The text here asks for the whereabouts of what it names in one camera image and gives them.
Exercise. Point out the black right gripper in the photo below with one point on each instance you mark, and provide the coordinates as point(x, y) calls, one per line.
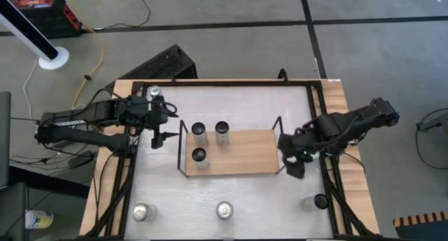
point(295, 146)

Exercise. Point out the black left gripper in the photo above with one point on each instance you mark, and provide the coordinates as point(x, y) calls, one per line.
point(154, 115)

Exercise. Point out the blue silver Red Bull can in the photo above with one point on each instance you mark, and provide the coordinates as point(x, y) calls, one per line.
point(154, 91)
point(320, 201)

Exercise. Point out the white Celsius Tropical Vibe can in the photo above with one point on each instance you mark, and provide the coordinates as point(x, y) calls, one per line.
point(199, 154)
point(198, 129)

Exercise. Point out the white Celsius Peach Vibe can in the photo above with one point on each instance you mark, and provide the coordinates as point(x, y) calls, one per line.
point(222, 127)

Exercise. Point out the silver Diet Coke can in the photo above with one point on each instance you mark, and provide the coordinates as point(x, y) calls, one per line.
point(140, 212)
point(224, 210)

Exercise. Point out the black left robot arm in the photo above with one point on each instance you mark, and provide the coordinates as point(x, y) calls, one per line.
point(87, 139)

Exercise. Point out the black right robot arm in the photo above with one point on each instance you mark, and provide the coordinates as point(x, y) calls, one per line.
point(350, 123)

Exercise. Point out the black perforated computer tower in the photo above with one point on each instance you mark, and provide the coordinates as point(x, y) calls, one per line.
point(164, 64)

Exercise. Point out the white black floor stand pole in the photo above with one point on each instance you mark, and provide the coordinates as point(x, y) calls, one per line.
point(52, 60)

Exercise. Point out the black box yellow-striped edge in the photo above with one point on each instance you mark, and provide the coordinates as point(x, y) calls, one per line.
point(423, 230)

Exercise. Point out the white yellow blue canister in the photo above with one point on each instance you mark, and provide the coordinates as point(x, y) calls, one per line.
point(38, 219)

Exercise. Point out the red black equipment case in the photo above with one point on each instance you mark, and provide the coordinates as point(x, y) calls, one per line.
point(45, 20)

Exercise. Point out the wooden shelf black metal frame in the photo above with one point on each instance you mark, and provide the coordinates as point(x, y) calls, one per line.
point(245, 153)

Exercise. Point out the black metal table frame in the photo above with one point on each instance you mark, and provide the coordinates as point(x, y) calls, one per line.
point(227, 83)

